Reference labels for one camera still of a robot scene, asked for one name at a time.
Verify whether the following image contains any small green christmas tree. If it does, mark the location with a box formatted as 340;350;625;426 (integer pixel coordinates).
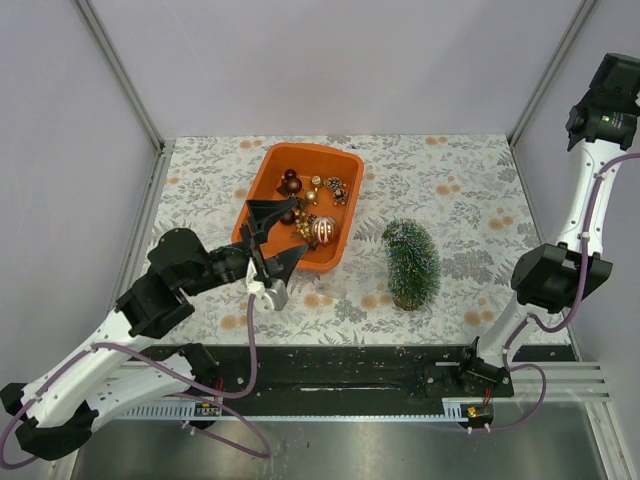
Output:
382;218;441;311

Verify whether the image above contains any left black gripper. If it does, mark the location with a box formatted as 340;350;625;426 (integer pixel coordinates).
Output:
183;198;310;296

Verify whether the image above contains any small gold bauble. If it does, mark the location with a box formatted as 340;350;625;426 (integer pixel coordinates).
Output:
305;191;318;204

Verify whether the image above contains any orange plastic bin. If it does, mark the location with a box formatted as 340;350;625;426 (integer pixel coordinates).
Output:
248;143;364;274

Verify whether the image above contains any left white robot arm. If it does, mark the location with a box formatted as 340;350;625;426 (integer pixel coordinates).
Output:
1;198;307;467

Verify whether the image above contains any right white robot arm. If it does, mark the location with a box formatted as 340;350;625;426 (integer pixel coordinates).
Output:
453;53;639;396

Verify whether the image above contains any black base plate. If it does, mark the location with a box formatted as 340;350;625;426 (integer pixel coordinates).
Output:
119;344;516;416

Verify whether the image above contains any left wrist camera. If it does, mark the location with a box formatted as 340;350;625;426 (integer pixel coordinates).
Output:
246;279;289;312

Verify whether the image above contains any dark brown bauble lower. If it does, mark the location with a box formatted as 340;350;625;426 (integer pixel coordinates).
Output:
280;210;296;225

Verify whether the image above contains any floral table mat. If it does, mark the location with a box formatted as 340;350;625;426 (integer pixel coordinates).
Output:
149;135;539;345

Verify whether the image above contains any large striped gold bauble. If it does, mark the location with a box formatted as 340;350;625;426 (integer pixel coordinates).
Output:
310;216;339;245

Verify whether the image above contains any gold pine cone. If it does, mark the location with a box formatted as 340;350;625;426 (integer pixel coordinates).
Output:
325;176;348;205

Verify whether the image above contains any clear plastic light piece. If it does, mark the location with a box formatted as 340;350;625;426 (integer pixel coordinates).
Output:
316;282;347;300

